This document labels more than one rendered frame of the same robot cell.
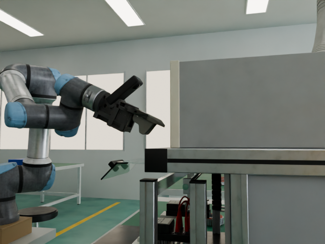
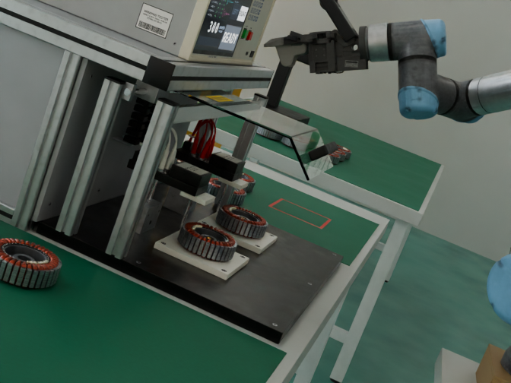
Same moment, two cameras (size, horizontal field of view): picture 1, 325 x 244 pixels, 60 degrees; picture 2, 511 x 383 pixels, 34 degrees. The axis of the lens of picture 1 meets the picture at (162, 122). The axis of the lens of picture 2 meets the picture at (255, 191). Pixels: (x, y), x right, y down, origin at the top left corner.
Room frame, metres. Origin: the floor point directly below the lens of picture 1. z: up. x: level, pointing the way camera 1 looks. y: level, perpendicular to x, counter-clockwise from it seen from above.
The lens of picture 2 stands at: (2.58, 0.01, 1.26)
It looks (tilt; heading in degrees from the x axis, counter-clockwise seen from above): 12 degrees down; 178
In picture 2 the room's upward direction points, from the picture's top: 21 degrees clockwise
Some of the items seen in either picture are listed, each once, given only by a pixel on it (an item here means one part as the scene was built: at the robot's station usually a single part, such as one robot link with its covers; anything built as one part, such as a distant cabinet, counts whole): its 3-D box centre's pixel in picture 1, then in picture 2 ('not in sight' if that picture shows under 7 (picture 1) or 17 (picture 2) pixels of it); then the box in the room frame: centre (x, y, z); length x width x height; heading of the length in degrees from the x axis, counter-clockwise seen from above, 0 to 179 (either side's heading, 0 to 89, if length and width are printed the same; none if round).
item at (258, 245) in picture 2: not in sight; (238, 231); (0.79, 0.08, 0.78); 0.15 x 0.15 x 0.01; 76
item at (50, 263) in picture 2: (211, 219); (23, 262); (1.36, -0.23, 0.77); 0.11 x 0.11 x 0.04
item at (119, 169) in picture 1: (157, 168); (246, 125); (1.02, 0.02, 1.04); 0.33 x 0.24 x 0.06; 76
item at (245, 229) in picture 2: not in sight; (242, 221); (0.79, 0.08, 0.80); 0.11 x 0.11 x 0.04
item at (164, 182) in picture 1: (177, 175); (219, 109); (0.88, -0.05, 1.03); 0.62 x 0.01 x 0.03; 166
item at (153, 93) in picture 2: not in sight; (152, 88); (1.06, -0.16, 1.05); 0.06 x 0.04 x 0.04; 166
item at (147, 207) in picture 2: not in sight; (140, 213); (0.99, -0.12, 0.80); 0.07 x 0.05 x 0.06; 166
